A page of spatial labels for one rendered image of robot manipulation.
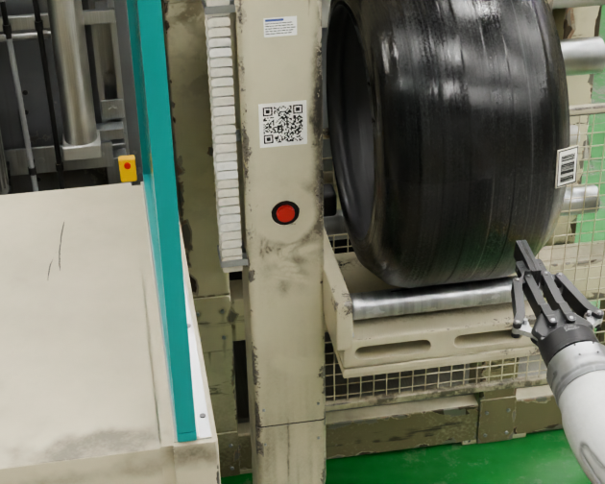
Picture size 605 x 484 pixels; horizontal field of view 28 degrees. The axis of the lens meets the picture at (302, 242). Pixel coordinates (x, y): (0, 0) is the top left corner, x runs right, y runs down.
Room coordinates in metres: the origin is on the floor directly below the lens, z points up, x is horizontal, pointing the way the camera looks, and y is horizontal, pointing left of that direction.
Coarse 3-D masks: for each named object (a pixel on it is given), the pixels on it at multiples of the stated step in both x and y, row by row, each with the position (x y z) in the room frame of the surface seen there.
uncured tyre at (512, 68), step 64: (384, 0) 1.71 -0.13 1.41; (448, 0) 1.69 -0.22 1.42; (512, 0) 1.70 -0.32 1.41; (384, 64) 1.63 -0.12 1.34; (448, 64) 1.61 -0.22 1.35; (512, 64) 1.62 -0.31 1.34; (384, 128) 1.59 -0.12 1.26; (448, 128) 1.56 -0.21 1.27; (512, 128) 1.57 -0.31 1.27; (384, 192) 1.57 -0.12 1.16; (448, 192) 1.54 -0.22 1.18; (512, 192) 1.56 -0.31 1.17; (384, 256) 1.60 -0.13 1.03; (448, 256) 1.57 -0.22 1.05; (512, 256) 1.59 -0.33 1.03
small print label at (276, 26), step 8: (288, 16) 1.70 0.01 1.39; (296, 16) 1.70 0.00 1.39; (264, 24) 1.69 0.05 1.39; (272, 24) 1.70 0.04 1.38; (280, 24) 1.70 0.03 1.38; (288, 24) 1.70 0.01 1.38; (296, 24) 1.70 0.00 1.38; (264, 32) 1.69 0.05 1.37; (272, 32) 1.70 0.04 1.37; (280, 32) 1.70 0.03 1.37; (288, 32) 1.70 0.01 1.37; (296, 32) 1.70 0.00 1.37
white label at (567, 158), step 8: (560, 152) 1.58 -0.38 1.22; (568, 152) 1.59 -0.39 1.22; (576, 152) 1.60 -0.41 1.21; (560, 160) 1.58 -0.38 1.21; (568, 160) 1.59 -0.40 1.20; (576, 160) 1.59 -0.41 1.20; (560, 168) 1.58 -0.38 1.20; (568, 168) 1.59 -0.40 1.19; (576, 168) 1.59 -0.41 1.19; (560, 176) 1.58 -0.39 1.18; (568, 176) 1.58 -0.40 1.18; (560, 184) 1.58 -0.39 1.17
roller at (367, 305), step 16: (400, 288) 1.68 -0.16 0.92; (416, 288) 1.68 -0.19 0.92; (432, 288) 1.68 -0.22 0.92; (448, 288) 1.68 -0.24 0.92; (464, 288) 1.68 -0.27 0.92; (480, 288) 1.68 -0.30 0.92; (496, 288) 1.68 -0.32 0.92; (368, 304) 1.65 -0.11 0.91; (384, 304) 1.65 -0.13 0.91; (400, 304) 1.65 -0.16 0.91; (416, 304) 1.65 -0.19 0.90; (432, 304) 1.66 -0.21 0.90; (448, 304) 1.66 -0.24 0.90; (464, 304) 1.67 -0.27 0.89; (480, 304) 1.68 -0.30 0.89; (352, 320) 1.65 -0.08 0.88
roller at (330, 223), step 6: (330, 216) 1.93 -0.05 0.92; (336, 216) 1.93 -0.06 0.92; (342, 216) 1.93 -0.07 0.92; (324, 222) 1.92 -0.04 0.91; (330, 222) 1.92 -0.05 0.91; (336, 222) 1.92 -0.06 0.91; (342, 222) 1.92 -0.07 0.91; (330, 228) 1.92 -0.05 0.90; (336, 228) 1.92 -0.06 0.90; (342, 228) 1.92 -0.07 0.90; (330, 234) 1.93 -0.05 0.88
